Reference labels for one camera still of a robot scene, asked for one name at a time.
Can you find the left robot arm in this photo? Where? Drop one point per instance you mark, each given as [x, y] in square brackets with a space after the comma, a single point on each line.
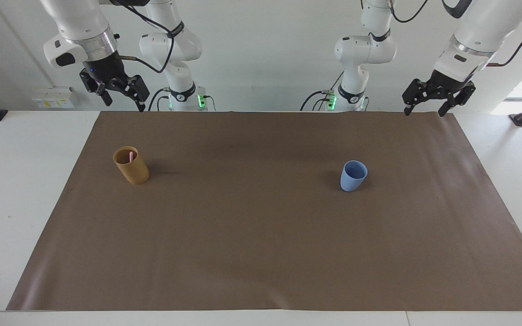
[483, 27]

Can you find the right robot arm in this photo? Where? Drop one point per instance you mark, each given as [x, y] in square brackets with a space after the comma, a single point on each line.
[82, 18]

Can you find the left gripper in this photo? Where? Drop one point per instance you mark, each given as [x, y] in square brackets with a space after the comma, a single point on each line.
[447, 80]

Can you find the brown cardboard cup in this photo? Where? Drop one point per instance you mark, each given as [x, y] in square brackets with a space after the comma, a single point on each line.
[134, 172]

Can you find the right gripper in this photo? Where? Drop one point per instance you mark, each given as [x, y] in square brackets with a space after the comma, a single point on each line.
[104, 68]

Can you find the white wall socket box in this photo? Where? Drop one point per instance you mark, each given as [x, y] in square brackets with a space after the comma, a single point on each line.
[53, 98]

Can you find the blue cup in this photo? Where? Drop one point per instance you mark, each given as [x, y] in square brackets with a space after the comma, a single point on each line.
[352, 181]

